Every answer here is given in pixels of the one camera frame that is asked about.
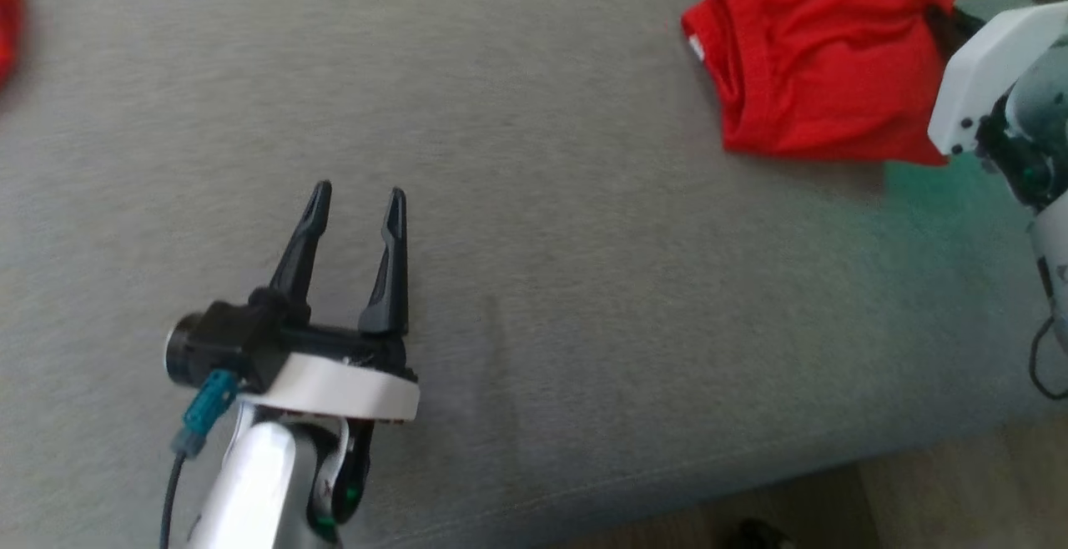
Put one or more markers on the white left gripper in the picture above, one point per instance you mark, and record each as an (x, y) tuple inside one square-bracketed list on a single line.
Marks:
[(342, 386)]

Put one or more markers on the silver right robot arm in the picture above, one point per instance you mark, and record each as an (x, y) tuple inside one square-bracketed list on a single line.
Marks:
[(1043, 157)]

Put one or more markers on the grey sofa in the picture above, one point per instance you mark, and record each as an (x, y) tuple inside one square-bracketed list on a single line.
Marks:
[(542, 240)]

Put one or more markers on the red white-sleeved t-shirt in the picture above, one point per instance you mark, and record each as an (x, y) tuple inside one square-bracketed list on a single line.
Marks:
[(7, 15)]

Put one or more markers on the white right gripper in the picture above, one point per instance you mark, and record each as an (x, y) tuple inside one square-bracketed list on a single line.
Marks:
[(984, 65)]

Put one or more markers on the red shorts with white stripe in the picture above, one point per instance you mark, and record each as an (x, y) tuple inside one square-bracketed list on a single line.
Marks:
[(818, 57)]

